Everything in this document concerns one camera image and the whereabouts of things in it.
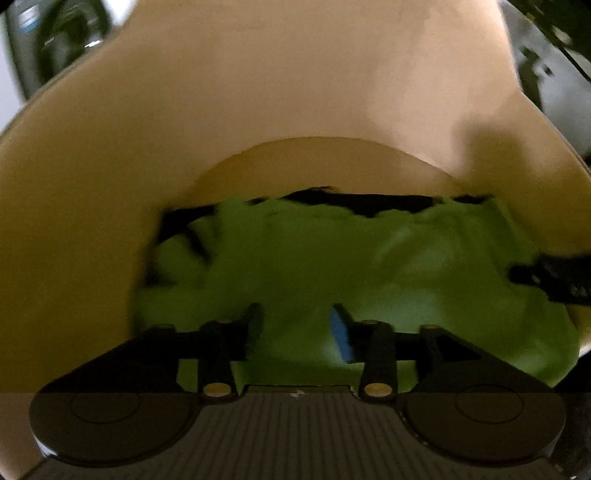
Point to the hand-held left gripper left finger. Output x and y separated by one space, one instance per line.
254 325

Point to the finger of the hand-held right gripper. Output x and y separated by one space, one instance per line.
554 277

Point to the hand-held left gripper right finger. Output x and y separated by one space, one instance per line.
340 333

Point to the green knit sweater black trim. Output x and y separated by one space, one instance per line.
369 258

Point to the grey and black blurred object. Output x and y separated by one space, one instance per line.
549 78

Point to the beige shell chair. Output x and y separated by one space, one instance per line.
277 92

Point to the dark blurred object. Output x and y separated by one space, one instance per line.
60 41

